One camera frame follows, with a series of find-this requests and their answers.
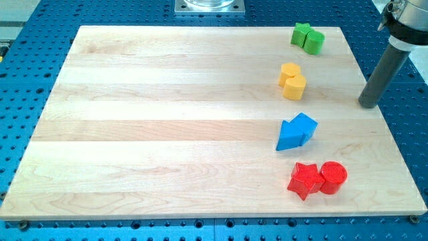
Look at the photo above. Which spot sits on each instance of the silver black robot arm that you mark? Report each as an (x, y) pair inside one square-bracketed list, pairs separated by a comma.
[(406, 21)]

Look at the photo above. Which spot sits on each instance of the blue cube block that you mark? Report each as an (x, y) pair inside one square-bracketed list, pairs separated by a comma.
[(306, 125)]

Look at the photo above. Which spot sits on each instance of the light wooden board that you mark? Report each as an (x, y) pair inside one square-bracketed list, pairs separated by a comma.
[(148, 122)]

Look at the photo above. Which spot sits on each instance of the blue triangle block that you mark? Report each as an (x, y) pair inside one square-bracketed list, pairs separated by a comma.
[(289, 136)]

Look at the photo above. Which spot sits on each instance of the yellow heart block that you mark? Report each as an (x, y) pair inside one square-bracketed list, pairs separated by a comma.
[(294, 87)]

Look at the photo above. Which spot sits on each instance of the yellow hexagon block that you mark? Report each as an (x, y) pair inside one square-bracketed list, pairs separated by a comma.
[(288, 70)]

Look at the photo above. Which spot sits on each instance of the red star block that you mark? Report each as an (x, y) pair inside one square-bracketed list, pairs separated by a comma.
[(305, 179)]

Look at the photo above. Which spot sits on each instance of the green star block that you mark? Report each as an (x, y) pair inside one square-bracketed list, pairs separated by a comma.
[(300, 33)]

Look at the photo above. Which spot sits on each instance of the green rounded block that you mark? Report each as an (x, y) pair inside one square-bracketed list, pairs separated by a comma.
[(314, 42)]

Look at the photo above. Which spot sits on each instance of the red cylinder block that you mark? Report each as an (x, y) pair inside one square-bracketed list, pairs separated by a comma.
[(334, 174)]

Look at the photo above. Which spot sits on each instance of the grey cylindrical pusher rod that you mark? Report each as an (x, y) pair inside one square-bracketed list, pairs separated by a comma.
[(387, 68)]

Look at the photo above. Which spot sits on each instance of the blue perforated metal plate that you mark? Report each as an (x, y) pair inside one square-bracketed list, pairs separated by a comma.
[(33, 62)]

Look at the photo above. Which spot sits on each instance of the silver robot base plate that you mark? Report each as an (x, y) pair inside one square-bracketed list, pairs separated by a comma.
[(209, 7)]

